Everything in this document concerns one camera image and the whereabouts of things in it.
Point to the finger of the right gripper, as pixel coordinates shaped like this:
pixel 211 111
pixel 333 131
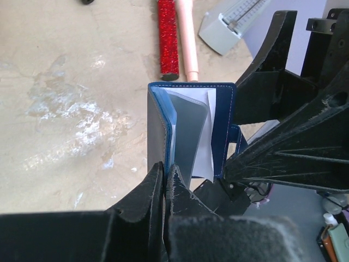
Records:
pixel 309 149

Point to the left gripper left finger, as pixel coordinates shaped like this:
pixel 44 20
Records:
pixel 130 230

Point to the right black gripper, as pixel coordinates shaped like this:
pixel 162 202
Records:
pixel 267 91

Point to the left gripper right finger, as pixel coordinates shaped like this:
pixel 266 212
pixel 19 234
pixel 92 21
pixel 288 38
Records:
pixel 196 233

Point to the blue leather card holder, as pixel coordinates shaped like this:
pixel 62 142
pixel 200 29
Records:
pixel 224 131

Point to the white card in holder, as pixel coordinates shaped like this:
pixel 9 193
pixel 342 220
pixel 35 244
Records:
pixel 190 112

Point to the red glitter microphone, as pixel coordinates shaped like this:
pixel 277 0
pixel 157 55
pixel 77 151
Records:
pixel 168 44

